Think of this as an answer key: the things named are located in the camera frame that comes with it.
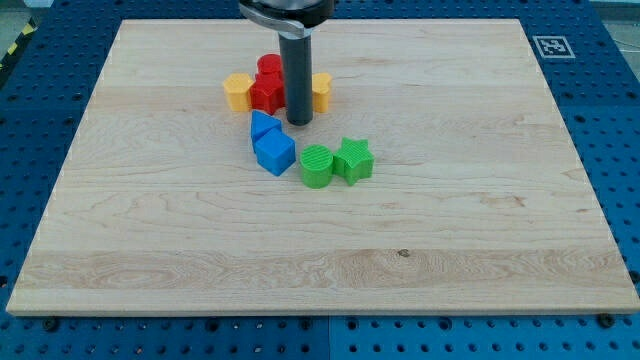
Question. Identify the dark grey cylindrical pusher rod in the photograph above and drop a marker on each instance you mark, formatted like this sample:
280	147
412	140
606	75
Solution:
297	74

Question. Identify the yellow heart block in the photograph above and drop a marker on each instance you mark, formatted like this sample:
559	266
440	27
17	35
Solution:
321	91

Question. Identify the red cylinder block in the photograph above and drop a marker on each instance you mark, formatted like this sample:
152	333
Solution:
269	65

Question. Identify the red star block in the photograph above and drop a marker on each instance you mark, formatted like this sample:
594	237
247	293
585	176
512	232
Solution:
267	93

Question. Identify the yellow pentagon block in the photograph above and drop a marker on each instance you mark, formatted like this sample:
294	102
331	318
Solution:
237	91

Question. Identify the blue triangle block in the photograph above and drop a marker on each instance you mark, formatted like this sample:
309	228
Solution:
261	124

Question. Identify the blue cube block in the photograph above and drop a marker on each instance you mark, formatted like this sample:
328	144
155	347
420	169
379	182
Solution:
275	151

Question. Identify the green cylinder block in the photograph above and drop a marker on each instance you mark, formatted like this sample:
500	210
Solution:
316	163

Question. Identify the green star block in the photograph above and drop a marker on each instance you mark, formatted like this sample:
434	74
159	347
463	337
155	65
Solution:
353	161

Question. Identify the light wooden board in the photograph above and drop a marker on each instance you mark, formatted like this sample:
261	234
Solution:
478	202

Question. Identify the white fiducial marker tag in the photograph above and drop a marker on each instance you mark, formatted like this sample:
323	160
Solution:
553	47

